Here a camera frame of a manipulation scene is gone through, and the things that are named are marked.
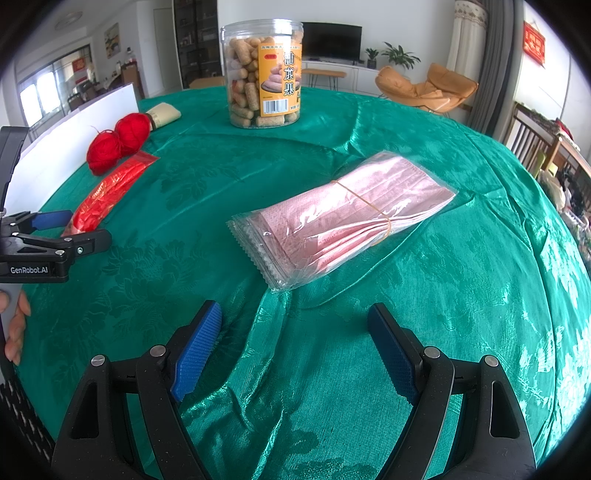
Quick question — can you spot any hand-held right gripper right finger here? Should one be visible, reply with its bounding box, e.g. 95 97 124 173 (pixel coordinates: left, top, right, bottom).
367 303 539 480

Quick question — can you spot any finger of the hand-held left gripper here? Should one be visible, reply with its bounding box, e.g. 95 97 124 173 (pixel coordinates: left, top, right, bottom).
0 229 113 259
2 210 74 234

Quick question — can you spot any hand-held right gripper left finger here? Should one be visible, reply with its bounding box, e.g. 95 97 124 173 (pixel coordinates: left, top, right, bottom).
51 300 223 480

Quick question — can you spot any red plastic packet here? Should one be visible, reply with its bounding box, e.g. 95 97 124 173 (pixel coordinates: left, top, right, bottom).
62 154 159 237

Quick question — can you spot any white cardboard box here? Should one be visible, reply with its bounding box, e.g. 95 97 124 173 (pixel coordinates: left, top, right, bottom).
0 82 141 217

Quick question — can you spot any pink face mask pack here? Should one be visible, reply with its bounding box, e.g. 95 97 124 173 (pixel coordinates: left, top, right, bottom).
226 150 459 292

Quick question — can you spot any person's left hand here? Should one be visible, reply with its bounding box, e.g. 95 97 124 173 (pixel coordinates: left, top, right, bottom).
0 291 32 366

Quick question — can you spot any green satin blanket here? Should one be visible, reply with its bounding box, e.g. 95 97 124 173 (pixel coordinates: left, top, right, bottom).
14 85 591 480

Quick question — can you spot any black mesh panel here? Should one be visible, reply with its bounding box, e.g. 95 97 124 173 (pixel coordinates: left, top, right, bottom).
0 377 57 462

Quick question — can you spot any beige rolled towel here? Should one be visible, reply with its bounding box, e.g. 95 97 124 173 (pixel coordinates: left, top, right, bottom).
145 102 182 132

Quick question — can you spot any dining table with chairs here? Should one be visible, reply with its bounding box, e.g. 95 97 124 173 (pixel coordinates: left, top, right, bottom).
67 60 141 109

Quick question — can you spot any clear snack jar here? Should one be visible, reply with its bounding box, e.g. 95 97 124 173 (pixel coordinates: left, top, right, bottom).
220 18 305 130

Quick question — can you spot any dark glass cabinet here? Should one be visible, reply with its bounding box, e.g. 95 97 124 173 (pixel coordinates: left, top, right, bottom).
173 0 220 89

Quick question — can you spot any pile of household clutter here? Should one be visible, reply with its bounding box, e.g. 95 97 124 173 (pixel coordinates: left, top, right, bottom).
536 152 591 259

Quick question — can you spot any wooden slatted chair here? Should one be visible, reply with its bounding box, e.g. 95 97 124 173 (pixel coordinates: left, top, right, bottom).
503 102 591 185

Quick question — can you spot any orange lounge chair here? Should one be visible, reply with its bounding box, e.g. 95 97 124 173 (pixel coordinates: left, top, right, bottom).
375 63 479 116

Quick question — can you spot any white television console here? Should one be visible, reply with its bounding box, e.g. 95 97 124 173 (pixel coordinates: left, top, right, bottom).
302 58 393 95

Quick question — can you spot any wooden stool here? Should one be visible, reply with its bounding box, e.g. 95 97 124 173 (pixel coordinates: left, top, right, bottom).
302 68 347 89

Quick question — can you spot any large potted plant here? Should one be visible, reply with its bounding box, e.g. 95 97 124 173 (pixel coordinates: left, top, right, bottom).
381 42 422 71

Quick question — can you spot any grey curtain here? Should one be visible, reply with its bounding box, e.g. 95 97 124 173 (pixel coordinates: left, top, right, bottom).
466 0 525 134

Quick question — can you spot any black television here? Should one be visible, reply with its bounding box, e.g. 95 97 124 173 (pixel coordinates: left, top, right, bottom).
300 21 363 61

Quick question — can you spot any covered standing air conditioner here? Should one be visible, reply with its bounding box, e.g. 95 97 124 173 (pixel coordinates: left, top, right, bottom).
445 0 489 84

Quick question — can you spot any framed wall painting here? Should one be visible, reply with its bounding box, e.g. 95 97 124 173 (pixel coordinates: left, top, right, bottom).
104 23 121 59

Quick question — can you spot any red wall hanging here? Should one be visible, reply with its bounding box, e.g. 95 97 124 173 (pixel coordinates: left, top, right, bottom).
523 21 547 68

